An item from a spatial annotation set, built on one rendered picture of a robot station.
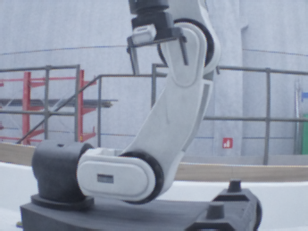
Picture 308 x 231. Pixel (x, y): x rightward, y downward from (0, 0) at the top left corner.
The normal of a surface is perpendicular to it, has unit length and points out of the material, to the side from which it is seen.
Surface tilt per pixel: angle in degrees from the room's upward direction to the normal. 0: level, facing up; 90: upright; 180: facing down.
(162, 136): 90
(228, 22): 90
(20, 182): 90
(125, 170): 90
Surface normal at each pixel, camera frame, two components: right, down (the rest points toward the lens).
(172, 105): -0.25, 0.45
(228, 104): -0.18, 0.04
